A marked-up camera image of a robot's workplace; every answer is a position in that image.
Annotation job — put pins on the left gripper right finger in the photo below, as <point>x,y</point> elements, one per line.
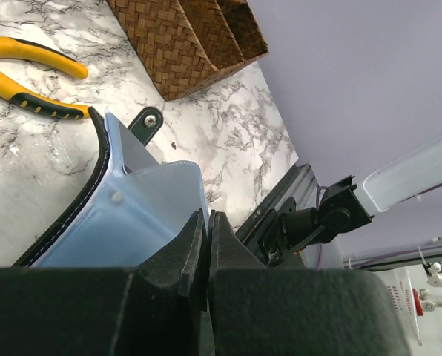
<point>256,310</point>

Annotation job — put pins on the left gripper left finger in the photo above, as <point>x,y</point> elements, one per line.
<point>151,309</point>

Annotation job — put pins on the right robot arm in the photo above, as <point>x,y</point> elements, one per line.
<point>351,203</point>

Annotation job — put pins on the brown wicker tray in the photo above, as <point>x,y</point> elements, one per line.
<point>186,46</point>

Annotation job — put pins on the yellow black pliers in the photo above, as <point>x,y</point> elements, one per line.
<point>34,78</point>

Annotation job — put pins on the black mounting rail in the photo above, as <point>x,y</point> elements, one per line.
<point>262,230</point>

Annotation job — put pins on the aluminium frame rail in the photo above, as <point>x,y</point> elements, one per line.
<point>298,182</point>

